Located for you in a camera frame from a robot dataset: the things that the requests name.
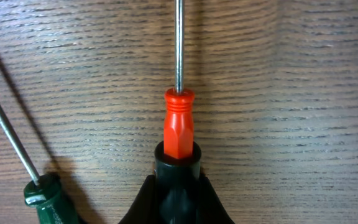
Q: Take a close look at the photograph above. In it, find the red and black screwdriver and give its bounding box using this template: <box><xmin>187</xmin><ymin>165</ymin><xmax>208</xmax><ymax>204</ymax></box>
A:
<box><xmin>155</xmin><ymin>0</ymin><xmax>201</xmax><ymax>223</ymax></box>

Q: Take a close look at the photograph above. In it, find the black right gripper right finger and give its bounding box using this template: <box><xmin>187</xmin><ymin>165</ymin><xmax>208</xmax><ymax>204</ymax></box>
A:
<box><xmin>197</xmin><ymin>174</ymin><xmax>234</xmax><ymax>224</ymax></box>

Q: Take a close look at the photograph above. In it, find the green handled screwdriver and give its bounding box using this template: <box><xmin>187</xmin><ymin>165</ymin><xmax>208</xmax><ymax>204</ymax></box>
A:
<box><xmin>0</xmin><ymin>105</ymin><xmax>80</xmax><ymax>224</ymax></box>

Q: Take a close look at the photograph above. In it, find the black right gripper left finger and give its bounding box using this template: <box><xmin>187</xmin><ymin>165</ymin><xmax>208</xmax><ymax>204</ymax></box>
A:
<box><xmin>119</xmin><ymin>175</ymin><xmax>159</xmax><ymax>224</ymax></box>

